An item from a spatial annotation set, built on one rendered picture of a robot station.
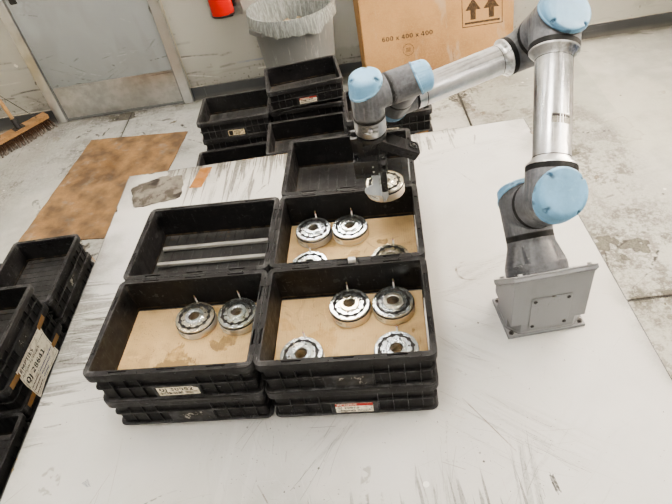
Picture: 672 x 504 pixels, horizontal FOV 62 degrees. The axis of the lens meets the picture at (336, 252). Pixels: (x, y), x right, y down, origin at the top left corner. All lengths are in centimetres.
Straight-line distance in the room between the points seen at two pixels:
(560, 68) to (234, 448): 116
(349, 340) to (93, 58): 357
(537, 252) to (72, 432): 125
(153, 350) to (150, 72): 322
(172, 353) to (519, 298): 87
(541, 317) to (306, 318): 59
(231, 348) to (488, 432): 64
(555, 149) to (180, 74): 345
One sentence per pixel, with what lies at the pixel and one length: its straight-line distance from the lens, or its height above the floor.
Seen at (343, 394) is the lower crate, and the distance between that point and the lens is 131.
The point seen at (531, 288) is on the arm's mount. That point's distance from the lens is 140.
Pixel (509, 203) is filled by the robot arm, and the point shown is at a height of 101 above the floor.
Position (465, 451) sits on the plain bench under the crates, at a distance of 134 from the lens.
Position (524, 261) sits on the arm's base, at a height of 90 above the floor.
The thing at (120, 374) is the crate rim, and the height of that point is 93.
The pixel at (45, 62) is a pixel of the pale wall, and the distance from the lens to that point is 471.
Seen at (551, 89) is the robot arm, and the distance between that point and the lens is 139.
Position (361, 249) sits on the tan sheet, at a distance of 157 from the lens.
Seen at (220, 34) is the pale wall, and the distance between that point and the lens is 431.
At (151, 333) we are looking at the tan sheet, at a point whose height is 83.
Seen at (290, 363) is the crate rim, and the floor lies 93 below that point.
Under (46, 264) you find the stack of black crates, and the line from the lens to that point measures 277.
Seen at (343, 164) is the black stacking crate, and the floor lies 83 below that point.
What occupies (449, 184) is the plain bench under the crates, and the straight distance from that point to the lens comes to 198.
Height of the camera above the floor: 190
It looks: 43 degrees down
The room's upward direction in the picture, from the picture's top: 11 degrees counter-clockwise
